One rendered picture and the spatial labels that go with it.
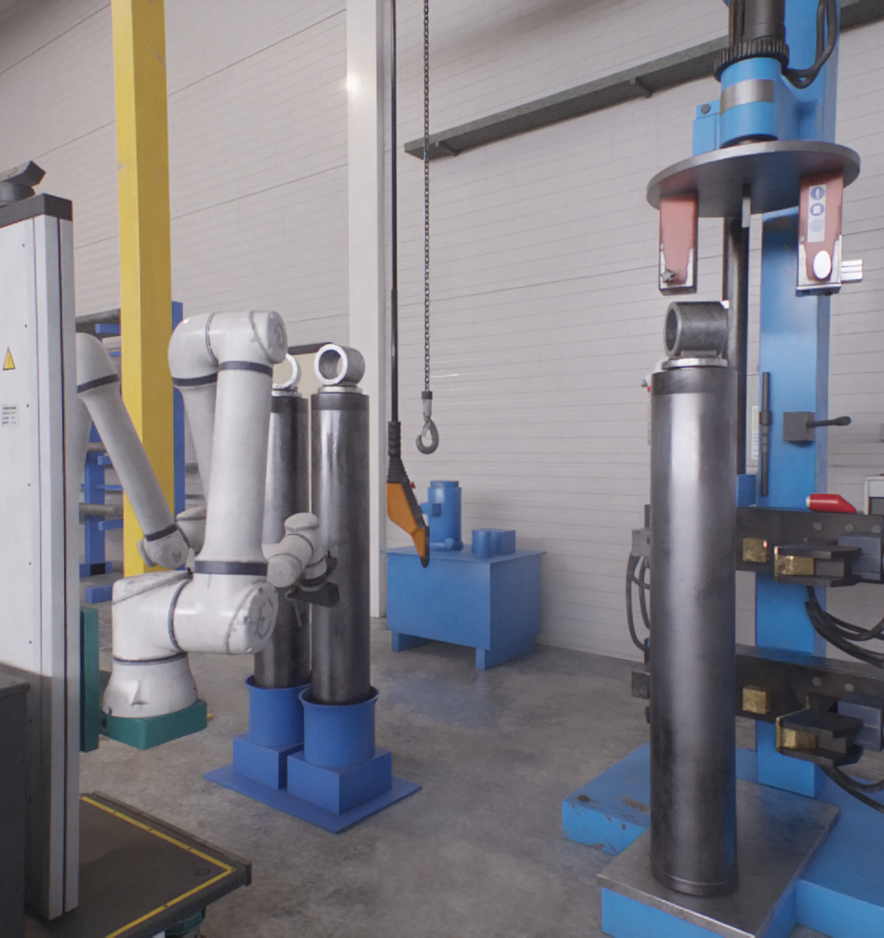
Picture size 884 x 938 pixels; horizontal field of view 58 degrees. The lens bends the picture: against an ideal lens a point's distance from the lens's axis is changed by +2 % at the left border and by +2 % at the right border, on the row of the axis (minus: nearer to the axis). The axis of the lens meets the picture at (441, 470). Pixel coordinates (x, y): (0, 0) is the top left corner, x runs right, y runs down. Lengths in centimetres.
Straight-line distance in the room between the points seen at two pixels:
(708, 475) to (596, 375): 296
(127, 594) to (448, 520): 336
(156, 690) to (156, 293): 244
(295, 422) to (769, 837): 207
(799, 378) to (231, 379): 189
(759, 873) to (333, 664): 145
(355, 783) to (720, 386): 184
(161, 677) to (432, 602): 317
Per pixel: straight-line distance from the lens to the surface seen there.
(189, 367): 186
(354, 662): 292
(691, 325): 213
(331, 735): 297
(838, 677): 273
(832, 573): 241
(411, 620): 496
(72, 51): 1057
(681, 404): 208
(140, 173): 402
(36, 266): 186
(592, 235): 515
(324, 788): 302
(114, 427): 225
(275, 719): 319
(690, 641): 213
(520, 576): 481
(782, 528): 269
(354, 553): 284
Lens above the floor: 127
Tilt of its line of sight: 2 degrees down
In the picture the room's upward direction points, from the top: straight up
